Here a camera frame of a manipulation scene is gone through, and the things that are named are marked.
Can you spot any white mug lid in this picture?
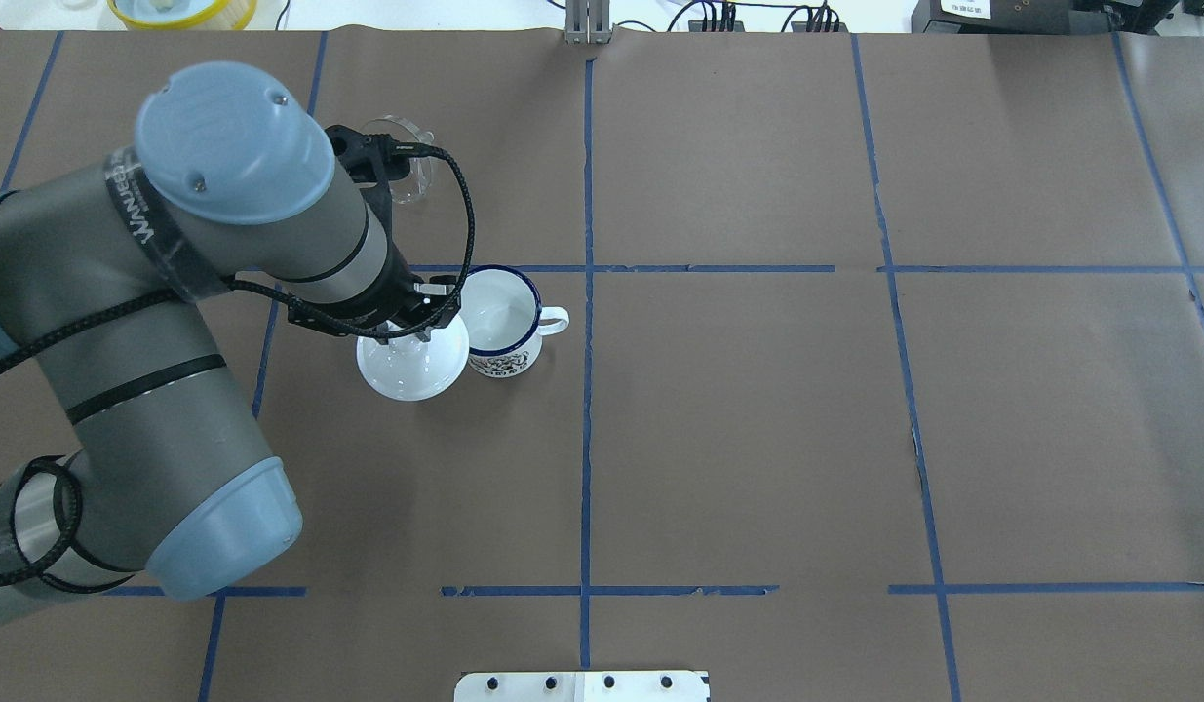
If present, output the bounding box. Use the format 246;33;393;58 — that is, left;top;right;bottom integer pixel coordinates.
356;315;471;403

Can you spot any clear plastic funnel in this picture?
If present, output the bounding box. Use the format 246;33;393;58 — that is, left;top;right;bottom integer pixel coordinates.
361;114;436;206

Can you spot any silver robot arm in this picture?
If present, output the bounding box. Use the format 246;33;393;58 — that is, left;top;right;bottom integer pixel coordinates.
0;61;465;629

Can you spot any white enamel mug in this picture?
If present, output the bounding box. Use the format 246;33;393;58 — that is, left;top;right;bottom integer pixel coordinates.
459;265;569;378

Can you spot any yellow tape roll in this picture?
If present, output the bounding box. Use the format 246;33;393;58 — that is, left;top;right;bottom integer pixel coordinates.
106;1;259;31

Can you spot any brown paper table cover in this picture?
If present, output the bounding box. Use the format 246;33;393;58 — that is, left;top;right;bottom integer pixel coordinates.
0;26;1204;701

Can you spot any black computer box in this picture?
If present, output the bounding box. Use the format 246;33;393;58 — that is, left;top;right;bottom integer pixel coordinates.
910;1;1126;36

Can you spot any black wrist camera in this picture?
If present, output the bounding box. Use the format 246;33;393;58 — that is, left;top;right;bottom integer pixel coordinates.
325;125;431;195

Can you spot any aluminium frame post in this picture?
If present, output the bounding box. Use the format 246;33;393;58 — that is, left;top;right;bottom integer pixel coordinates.
559;0;614;45

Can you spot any white camera stand pedestal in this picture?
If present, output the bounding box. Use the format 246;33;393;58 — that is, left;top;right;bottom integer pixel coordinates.
453;669;712;701

